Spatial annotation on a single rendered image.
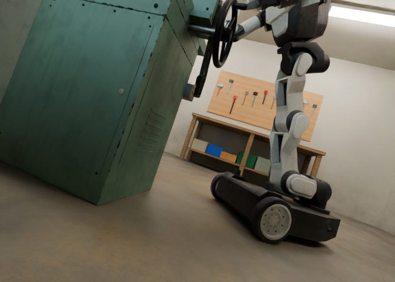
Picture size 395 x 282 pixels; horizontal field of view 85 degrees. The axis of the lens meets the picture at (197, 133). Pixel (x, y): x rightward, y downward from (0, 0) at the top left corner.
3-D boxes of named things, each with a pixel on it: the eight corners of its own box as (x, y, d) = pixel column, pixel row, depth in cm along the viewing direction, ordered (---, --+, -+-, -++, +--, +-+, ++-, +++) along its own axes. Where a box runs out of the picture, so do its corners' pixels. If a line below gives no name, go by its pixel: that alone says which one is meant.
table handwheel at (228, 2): (231, 60, 114) (216, 77, 92) (197, 53, 119) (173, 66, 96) (245, -4, 98) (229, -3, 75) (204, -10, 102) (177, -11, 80)
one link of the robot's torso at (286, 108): (288, 134, 140) (295, 63, 140) (310, 136, 123) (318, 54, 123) (268, 133, 136) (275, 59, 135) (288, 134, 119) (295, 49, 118)
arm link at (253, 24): (230, 48, 154) (257, 32, 154) (233, 39, 141) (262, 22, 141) (222, 34, 155) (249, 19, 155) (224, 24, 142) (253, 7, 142)
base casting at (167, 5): (164, 14, 77) (173, -8, 78) (43, -8, 91) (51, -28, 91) (193, 68, 121) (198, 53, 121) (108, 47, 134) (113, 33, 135)
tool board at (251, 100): (310, 141, 389) (324, 94, 394) (206, 110, 433) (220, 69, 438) (310, 141, 393) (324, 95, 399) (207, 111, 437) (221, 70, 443)
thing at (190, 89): (189, 98, 118) (194, 84, 119) (169, 92, 121) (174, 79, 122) (193, 102, 127) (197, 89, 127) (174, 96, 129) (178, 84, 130)
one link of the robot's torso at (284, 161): (283, 187, 142) (289, 115, 141) (306, 197, 123) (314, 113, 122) (262, 187, 137) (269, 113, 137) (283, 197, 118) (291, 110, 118)
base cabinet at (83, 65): (96, 207, 73) (166, 14, 77) (-22, 151, 86) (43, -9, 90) (151, 190, 116) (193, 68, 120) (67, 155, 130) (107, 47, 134)
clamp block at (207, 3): (211, 14, 95) (218, -4, 95) (183, 9, 98) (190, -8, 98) (216, 34, 109) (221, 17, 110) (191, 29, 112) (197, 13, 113)
